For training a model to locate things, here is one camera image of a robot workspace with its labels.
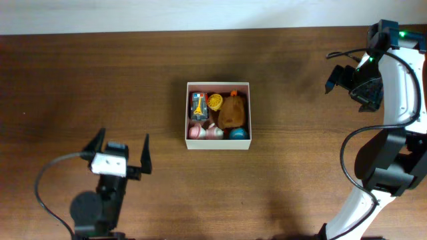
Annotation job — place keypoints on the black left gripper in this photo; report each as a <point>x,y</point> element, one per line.
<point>132,170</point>

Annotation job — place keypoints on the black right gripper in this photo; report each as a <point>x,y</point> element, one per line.
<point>348,84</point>

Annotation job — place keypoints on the pink white duck toy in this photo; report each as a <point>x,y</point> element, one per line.
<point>213,132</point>

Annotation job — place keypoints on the grey toy car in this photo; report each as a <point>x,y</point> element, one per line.
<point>198,106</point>

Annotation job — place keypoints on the brown plush toy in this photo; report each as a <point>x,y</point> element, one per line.
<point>233,111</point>

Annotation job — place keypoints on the blue ball toy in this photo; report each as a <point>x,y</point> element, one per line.
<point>238,134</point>

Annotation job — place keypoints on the yellow ball toy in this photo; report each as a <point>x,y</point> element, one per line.
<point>215,102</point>

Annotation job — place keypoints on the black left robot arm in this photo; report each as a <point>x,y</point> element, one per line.
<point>96,213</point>

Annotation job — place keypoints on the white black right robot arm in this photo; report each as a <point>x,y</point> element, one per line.
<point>389,76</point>

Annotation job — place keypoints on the beige cardboard box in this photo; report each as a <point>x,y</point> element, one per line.
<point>224,89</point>

